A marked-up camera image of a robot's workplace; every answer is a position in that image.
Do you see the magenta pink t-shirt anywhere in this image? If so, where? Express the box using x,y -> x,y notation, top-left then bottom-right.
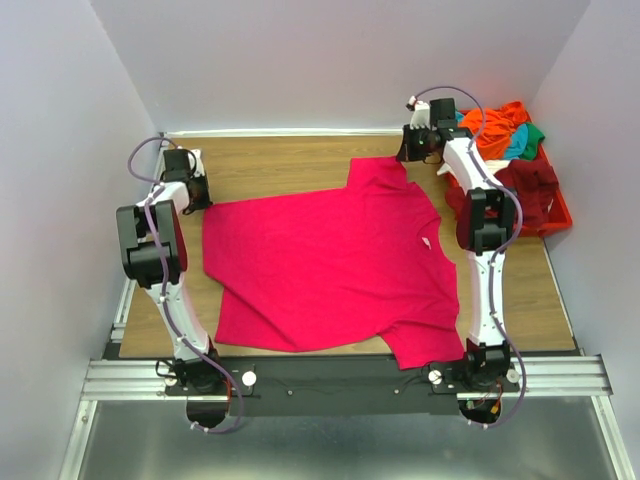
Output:
202,157 -> 464,369

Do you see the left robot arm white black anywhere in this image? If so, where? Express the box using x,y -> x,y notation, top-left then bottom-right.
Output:
116,147 -> 225,395

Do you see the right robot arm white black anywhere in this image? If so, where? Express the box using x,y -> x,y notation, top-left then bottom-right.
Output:
396,96 -> 519,392

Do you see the orange t-shirt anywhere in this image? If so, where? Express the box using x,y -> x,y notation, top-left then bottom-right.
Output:
459,100 -> 532,162

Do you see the white t-shirt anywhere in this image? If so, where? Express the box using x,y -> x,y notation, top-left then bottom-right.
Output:
436,160 -> 511,177

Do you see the teal blue t-shirt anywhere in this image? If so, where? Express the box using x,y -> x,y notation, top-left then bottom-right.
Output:
453,110 -> 530,161

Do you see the green t-shirt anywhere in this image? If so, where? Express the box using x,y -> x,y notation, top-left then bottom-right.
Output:
520,122 -> 546,161

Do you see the dark maroon t-shirt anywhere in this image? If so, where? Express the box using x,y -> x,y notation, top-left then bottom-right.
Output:
444,158 -> 561,238

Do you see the red plastic bin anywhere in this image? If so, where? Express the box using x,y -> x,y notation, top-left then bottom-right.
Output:
443,108 -> 574,238

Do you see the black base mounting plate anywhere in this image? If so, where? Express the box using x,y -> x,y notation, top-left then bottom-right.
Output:
154,355 -> 522,424

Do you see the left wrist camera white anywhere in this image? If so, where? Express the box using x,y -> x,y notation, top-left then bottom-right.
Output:
188,149 -> 206,178

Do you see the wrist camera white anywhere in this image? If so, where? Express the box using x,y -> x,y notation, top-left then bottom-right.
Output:
406,96 -> 431,130
188,149 -> 206,178

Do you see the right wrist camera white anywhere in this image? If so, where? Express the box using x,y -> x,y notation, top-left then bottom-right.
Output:
406,96 -> 431,130

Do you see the left aluminium side rail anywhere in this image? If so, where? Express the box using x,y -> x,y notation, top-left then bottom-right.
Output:
109,133 -> 171,344

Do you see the aluminium extrusion frame rail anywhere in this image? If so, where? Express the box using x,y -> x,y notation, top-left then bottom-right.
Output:
81,356 -> 613,401

